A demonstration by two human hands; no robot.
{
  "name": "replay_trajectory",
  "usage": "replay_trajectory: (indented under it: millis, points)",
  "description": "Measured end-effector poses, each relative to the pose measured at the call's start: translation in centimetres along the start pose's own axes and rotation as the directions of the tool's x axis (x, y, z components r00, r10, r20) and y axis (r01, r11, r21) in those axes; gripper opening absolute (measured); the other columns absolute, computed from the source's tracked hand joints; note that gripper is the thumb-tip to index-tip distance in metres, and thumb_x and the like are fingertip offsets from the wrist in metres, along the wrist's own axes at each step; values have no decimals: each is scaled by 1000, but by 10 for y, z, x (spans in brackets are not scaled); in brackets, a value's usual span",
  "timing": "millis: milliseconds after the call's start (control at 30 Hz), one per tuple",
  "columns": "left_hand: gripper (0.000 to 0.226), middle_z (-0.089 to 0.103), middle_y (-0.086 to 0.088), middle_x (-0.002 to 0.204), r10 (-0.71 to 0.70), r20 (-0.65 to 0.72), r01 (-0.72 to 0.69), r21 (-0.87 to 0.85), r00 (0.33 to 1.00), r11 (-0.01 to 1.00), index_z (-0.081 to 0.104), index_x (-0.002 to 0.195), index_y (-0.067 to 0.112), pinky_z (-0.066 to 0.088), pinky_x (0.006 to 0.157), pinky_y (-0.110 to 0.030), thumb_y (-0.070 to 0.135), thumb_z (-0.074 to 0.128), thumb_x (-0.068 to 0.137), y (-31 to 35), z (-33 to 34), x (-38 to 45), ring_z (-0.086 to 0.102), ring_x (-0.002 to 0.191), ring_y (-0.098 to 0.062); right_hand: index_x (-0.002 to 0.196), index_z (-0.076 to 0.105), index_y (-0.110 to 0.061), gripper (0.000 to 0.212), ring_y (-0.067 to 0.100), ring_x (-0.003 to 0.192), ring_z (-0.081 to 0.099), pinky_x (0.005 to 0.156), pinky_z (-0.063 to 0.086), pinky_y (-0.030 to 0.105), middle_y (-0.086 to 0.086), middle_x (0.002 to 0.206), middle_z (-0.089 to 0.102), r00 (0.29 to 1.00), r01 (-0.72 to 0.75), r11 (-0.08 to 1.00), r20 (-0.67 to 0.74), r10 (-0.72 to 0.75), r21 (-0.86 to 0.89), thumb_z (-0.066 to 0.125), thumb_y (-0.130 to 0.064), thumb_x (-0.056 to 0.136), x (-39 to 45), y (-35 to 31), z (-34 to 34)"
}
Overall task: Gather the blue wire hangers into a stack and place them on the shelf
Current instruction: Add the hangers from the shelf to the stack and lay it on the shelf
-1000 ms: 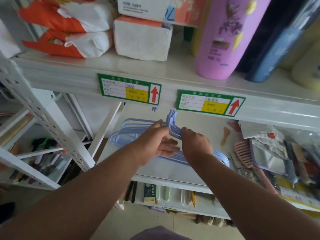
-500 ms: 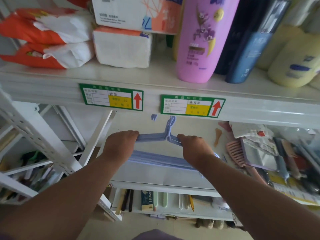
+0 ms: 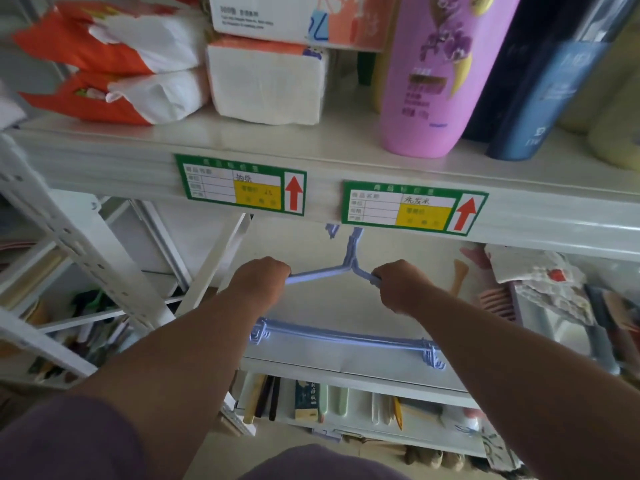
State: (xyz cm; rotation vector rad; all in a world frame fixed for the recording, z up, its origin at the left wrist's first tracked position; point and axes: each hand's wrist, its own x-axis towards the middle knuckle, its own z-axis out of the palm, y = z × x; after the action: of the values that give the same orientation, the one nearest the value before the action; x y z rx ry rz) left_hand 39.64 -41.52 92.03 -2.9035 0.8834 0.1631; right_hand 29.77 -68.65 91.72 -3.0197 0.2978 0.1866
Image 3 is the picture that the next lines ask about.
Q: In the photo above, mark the person's right hand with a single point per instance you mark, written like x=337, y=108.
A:
x=405, y=287

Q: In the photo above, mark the person's left hand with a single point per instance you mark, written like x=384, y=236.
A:
x=260, y=284

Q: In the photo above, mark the white metal rack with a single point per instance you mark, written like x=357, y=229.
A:
x=100, y=162

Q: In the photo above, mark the person's left forearm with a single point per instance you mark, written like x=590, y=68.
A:
x=165, y=374

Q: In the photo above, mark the person's right forearm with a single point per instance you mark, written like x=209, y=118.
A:
x=525, y=384

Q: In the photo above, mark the person's mauve shirt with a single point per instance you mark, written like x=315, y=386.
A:
x=60, y=444

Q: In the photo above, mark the small tan spatula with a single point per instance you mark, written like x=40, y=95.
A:
x=459, y=274

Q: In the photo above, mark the small pink spatula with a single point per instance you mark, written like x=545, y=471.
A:
x=475, y=254

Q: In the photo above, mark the green price label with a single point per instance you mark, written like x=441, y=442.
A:
x=205, y=182
x=370, y=207

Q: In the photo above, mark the pink wide-tooth comb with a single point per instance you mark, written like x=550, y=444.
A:
x=495, y=299

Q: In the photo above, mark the black pen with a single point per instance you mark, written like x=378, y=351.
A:
x=263, y=397
x=274, y=399

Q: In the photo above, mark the tan wooden stick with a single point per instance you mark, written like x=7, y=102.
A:
x=255, y=399

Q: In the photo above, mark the small dark pack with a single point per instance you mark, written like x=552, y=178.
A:
x=306, y=402

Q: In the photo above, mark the yellow pencil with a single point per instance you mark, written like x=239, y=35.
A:
x=398, y=413

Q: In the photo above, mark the white patterned cloth pack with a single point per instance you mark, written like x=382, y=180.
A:
x=540, y=274

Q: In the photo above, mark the small white printed bottle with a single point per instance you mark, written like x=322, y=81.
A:
x=472, y=424

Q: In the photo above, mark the purple framed mirror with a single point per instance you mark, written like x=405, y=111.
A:
x=560, y=319

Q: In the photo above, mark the row of kitchen knives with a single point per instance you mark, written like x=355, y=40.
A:
x=95, y=334

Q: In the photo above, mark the purple shampoo bottle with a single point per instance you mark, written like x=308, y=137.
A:
x=425, y=109

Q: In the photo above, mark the white tissue pack orange edge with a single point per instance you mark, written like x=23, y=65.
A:
x=265, y=84

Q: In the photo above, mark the blue bottle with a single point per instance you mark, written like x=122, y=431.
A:
x=550, y=104

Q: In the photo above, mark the pale yellow bottle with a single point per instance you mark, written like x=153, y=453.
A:
x=620, y=139
x=600, y=84

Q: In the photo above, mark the white tissue pack orange lines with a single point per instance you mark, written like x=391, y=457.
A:
x=260, y=14

